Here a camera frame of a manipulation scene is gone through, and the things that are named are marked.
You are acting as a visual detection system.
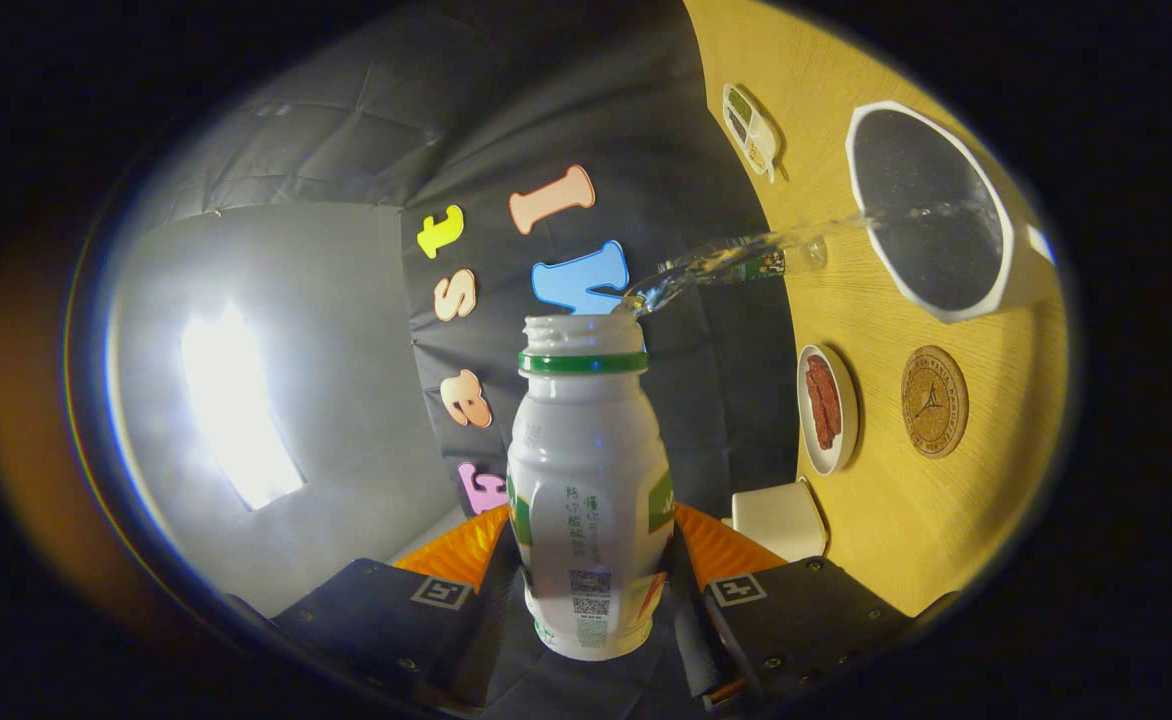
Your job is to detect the clear plastic water bottle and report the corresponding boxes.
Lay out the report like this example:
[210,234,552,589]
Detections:
[646,233,829,296]

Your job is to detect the beige round plate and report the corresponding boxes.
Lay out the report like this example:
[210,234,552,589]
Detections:
[797,344,860,476]

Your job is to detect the wooden table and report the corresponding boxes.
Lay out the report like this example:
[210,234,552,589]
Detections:
[683,0,1072,618]

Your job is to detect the red sausage slices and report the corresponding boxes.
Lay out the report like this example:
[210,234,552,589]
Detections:
[806,355,844,451]

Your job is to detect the round cork coaster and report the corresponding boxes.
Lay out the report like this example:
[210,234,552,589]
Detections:
[900,345,970,459]

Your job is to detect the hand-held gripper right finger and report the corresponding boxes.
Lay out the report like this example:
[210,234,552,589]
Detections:
[668,503,957,711]

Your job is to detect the white divided bean tray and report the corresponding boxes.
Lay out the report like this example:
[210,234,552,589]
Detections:
[722,83,782,183]

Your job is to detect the white cup wooden handle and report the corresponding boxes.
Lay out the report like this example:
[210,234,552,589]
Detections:
[844,100,1057,324]

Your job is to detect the cream toaster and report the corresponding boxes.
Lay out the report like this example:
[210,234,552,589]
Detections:
[731,478,829,563]

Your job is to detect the white juice bottle green label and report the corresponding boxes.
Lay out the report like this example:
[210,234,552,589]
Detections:
[506,313,675,662]

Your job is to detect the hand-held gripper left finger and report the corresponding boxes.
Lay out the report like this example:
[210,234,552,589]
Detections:
[226,503,527,716]

